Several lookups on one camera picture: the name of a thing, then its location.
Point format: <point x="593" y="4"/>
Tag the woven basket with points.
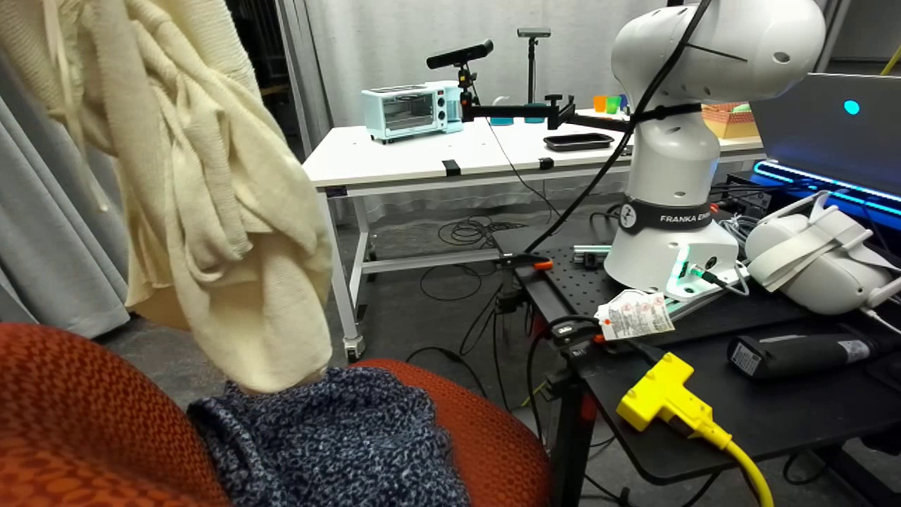
<point x="728" y="123"/>

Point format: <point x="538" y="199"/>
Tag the black tray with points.
<point x="577" y="141"/>

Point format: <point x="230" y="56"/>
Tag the grey laptop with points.
<point x="816" y="141"/>

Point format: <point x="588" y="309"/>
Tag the silver metal bar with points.
<point x="590" y="255"/>

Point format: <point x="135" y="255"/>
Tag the orange chair seat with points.
<point x="77" y="408"/>

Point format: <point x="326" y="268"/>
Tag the grey curtain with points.
<point x="49" y="239"/>

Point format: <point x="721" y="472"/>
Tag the white paper tag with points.
<point x="637" y="315"/>

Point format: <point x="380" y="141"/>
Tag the black clamp with orange tip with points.
<point x="524" y="263"/>
<point x="574" y="332"/>

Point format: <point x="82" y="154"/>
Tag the orange cup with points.
<point x="599" y="103"/>

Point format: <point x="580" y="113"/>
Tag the black power brick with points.
<point x="795" y="354"/>

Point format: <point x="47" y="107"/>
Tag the cream white piece of clothing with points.
<point x="211" y="211"/>

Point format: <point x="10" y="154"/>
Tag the white table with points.
<point x="394" y="155"/>

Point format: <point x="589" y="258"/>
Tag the blue knit piece of clothing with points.
<point x="331" y="436"/>

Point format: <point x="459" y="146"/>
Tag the green cup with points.
<point x="613" y="104"/>

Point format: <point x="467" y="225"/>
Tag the camera on mount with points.
<point x="533" y="56"/>
<point x="461" y="55"/>

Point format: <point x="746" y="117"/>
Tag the light blue toaster oven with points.
<point x="412" y="109"/>

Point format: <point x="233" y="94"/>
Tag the white headset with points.
<point x="809" y="267"/>

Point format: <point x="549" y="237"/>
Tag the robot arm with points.
<point x="669" y="169"/>

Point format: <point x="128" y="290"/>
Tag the teal bowl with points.
<point x="535" y="119"/>
<point x="502" y="120"/>

